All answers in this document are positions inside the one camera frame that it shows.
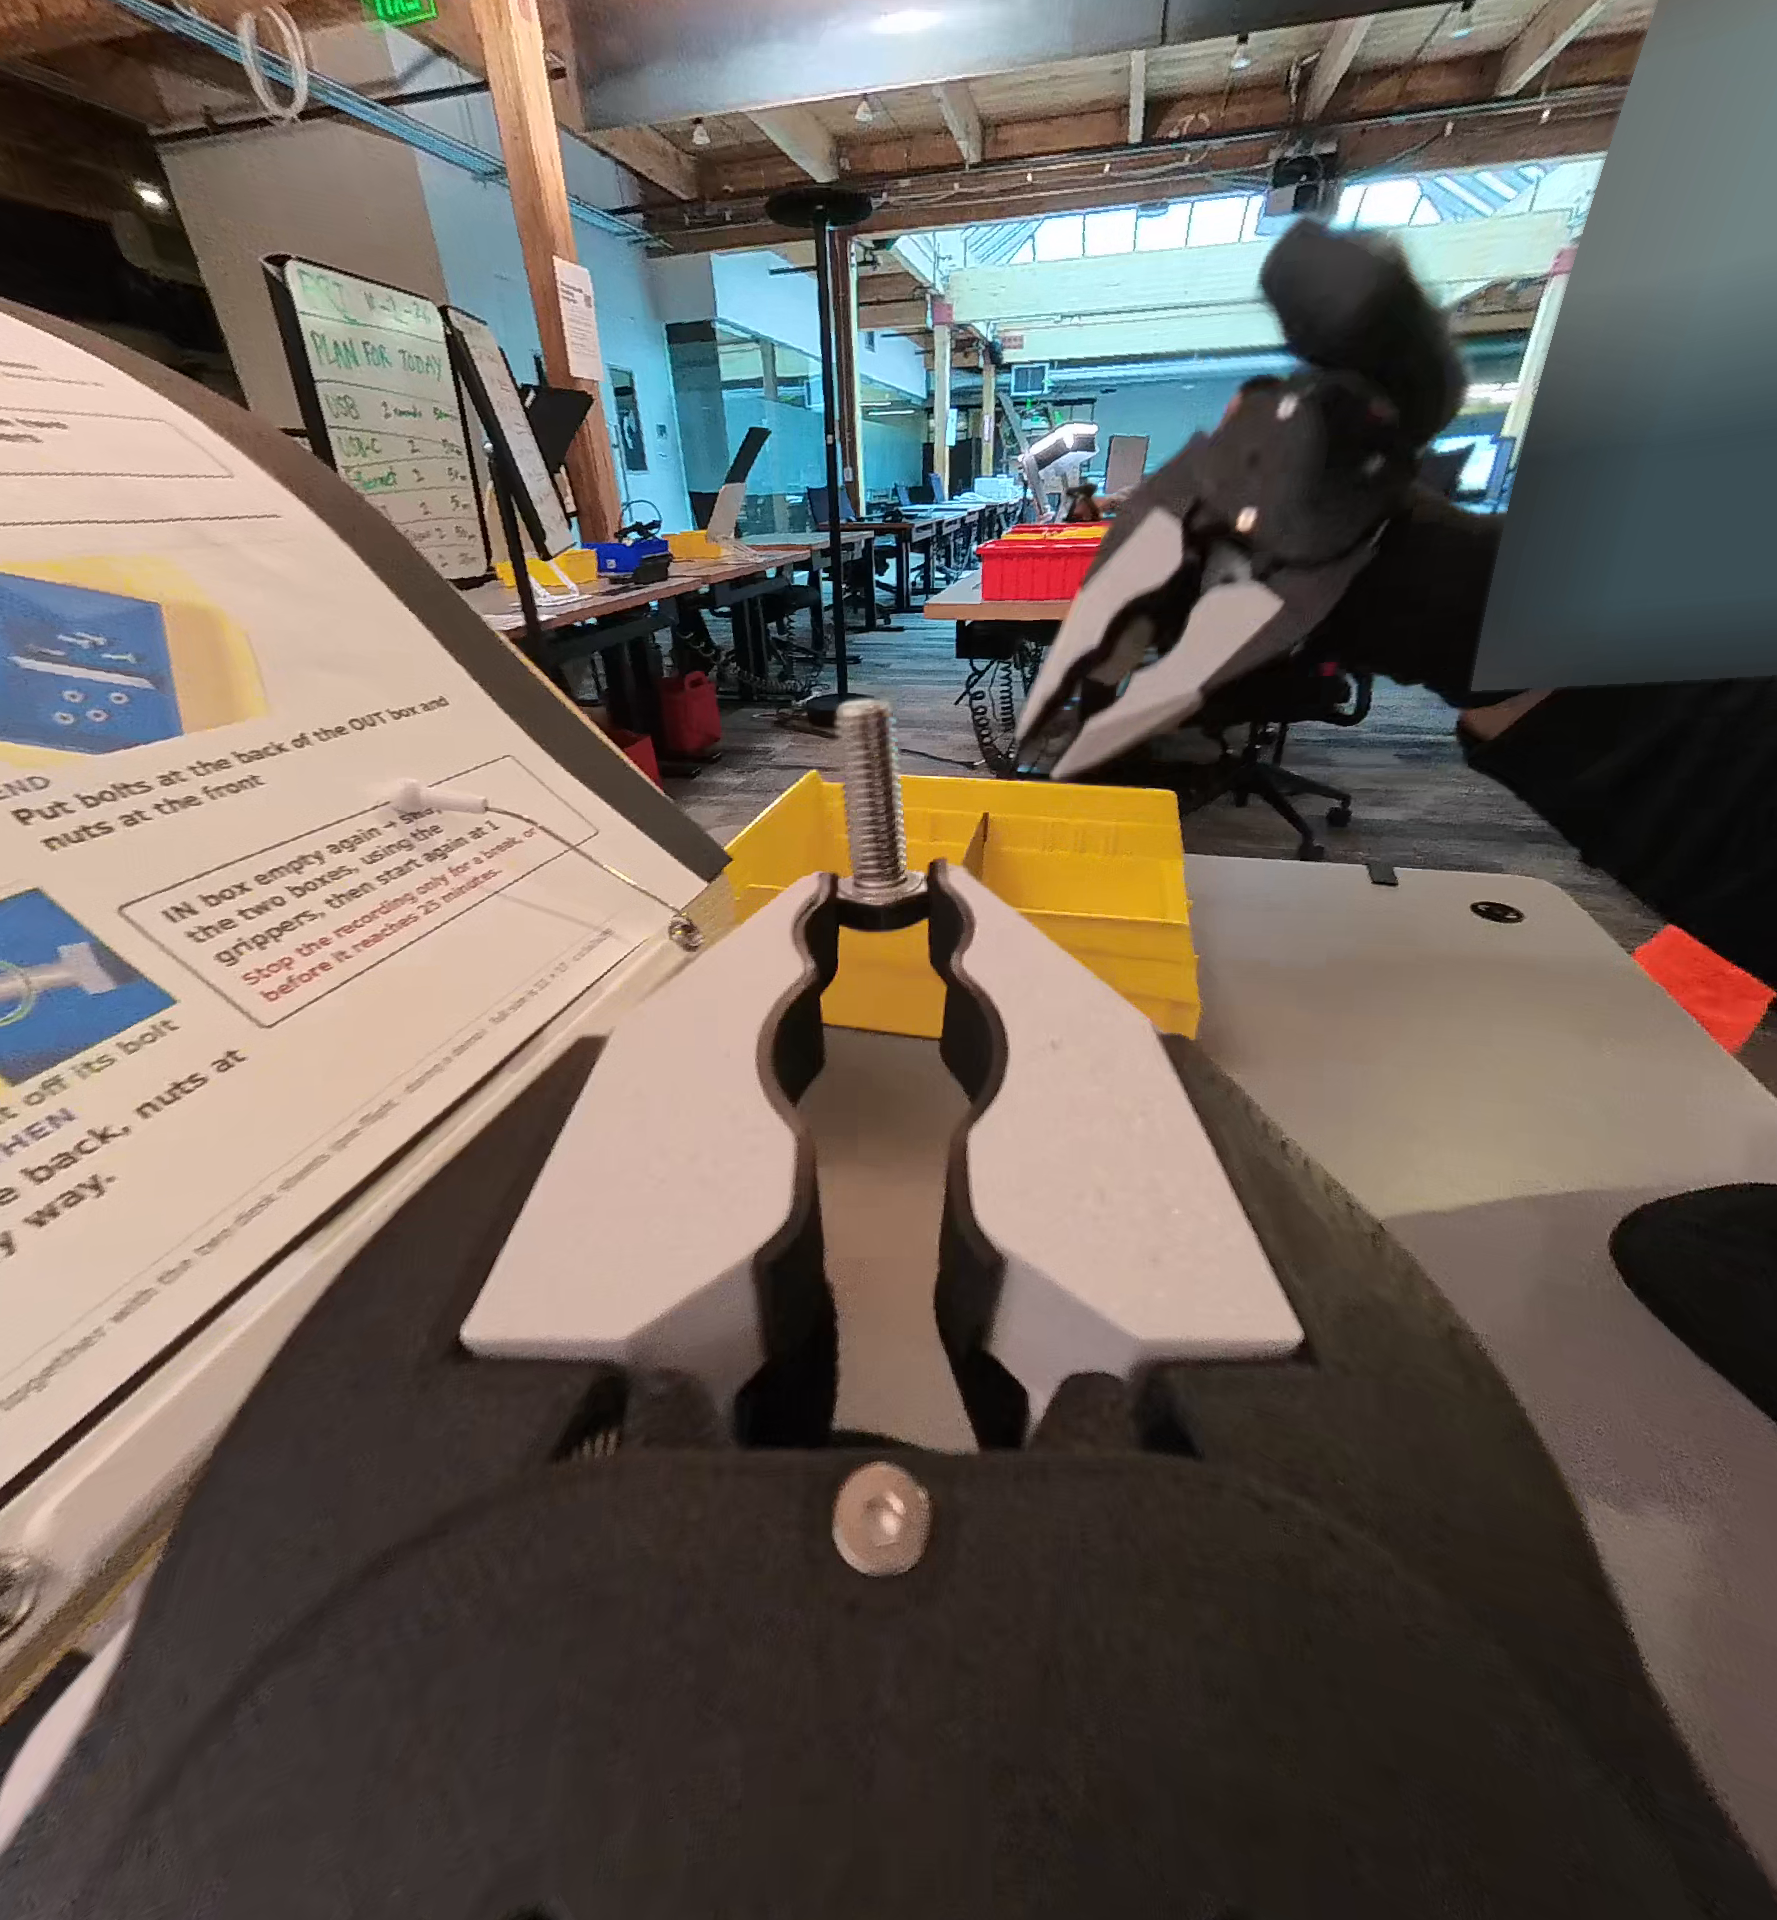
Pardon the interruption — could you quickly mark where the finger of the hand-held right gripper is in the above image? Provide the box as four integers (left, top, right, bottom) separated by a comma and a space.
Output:
1053, 575, 1316, 781
1014, 509, 1201, 750

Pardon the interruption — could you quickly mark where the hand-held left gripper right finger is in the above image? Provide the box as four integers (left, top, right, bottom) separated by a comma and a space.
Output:
924, 857, 1305, 1454

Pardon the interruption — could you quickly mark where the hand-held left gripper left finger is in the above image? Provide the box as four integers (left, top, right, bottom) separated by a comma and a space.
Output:
461, 870, 843, 1454

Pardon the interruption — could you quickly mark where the yellow plastic bin with divider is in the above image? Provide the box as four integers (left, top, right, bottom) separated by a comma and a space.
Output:
722, 772, 1202, 1040

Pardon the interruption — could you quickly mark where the silver hex bolt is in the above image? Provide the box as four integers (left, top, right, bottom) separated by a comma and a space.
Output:
833, 696, 927, 905

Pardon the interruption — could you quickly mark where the red plastic bin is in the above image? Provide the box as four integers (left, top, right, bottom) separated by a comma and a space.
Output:
975, 524, 1119, 611

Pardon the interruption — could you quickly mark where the black office chair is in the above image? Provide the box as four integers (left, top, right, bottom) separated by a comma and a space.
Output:
1172, 644, 1377, 863

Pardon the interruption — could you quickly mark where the wooden desk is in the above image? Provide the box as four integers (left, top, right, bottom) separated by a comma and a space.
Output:
922, 565, 1130, 661

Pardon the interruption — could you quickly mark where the grey flat panel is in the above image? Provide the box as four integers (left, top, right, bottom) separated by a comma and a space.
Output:
1471, 0, 1777, 696

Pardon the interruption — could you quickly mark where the long office desk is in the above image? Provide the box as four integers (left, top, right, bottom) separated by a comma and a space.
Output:
461, 540, 815, 738

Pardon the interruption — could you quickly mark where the red canister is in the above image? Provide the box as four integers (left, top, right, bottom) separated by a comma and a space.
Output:
657, 668, 726, 778

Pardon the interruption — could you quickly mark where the orange tape strip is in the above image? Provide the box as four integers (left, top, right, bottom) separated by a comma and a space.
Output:
1633, 921, 1777, 1055

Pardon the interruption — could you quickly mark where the printed instruction sheet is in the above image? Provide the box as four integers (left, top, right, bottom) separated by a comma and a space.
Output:
0, 275, 711, 1561

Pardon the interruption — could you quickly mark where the narrow whiteboard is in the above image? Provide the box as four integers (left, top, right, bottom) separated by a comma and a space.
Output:
440, 303, 578, 559

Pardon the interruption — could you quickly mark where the black rounded pad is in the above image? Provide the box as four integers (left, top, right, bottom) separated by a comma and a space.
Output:
1608, 1182, 1777, 1449

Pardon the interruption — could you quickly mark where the whiteboard with green writing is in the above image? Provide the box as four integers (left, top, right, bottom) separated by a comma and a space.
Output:
261, 251, 497, 590

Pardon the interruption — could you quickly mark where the coiled black cable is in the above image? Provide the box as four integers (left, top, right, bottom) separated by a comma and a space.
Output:
961, 635, 1033, 781

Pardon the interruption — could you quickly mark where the thin white wire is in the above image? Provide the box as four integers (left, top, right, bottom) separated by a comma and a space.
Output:
390, 775, 706, 953

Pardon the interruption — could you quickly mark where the wooden post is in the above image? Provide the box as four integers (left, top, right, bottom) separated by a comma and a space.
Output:
471, 0, 622, 549

